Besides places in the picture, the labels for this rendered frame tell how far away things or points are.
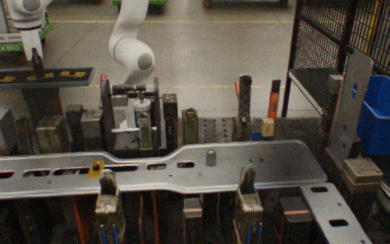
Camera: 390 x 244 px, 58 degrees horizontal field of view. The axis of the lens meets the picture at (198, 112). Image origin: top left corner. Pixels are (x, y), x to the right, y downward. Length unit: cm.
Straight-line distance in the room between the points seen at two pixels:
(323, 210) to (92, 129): 74
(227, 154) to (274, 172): 16
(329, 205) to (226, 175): 28
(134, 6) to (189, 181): 70
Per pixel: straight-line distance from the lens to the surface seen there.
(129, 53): 136
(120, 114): 175
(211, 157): 104
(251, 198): 90
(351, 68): 107
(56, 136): 119
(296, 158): 113
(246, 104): 115
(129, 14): 139
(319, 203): 99
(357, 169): 104
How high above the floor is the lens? 165
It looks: 29 degrees down
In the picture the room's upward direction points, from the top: straight up
